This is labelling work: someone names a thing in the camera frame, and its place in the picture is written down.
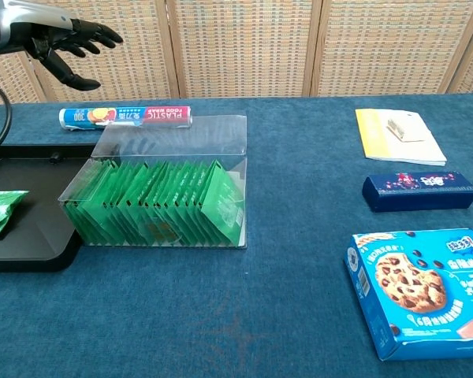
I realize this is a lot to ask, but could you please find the blue chocolate cookie box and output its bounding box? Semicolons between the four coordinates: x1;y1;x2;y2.
345;227;473;362

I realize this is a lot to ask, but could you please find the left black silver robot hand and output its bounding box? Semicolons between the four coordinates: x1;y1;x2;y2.
0;0;124;91

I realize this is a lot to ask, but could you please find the woven wicker folding screen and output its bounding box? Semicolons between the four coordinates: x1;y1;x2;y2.
0;0;473;106

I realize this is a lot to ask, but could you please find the plastic food wrap roll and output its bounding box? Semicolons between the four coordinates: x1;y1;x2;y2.
58;105;194;132

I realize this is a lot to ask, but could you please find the blue felt table cover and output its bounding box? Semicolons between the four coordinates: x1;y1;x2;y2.
0;92;473;378

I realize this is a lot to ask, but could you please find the black plastic tray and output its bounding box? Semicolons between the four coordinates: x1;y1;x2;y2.
0;143;100;273

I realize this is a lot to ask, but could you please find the row of green tea packets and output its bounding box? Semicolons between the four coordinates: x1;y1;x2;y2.
62;159;222;247

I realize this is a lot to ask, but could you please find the dark blue narrow box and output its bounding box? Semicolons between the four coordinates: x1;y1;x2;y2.
361;170;473;213

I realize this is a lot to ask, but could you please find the clear box of green packets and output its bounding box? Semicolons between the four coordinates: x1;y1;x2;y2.
58;113;248;250

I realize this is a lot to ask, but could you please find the yellow white booklet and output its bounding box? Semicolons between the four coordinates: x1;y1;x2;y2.
355;108;448;167

